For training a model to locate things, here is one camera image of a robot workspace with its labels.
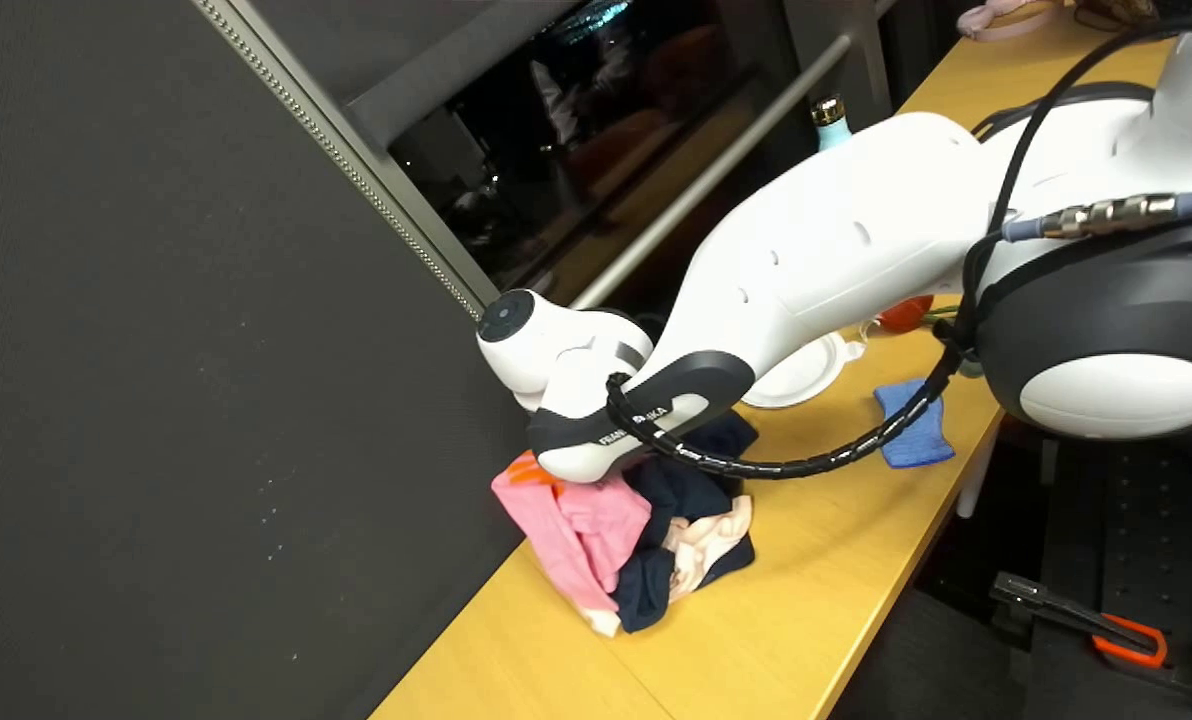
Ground white table leg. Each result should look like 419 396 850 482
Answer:
951 425 1008 523

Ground pink towel with orange dots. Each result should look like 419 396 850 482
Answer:
487 449 657 639

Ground aluminium window frame post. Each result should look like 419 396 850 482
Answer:
771 0 899 138
186 0 506 326

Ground navy blue cloth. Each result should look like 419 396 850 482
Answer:
612 413 762 637

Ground blue sponge cloth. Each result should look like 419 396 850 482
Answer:
872 376 954 473

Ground black robot stand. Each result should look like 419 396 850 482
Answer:
1020 425 1192 720

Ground white cloth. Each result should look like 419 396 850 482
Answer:
661 491 754 603

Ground silver metal handrail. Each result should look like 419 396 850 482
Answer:
566 27 858 314

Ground white round plate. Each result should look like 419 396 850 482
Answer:
740 334 868 413

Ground black clamp with orange handle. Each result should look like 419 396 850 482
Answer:
986 568 1172 672

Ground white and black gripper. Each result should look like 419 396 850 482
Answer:
522 384 688 489

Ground blue cable with metal connector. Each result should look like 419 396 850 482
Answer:
1000 183 1192 247

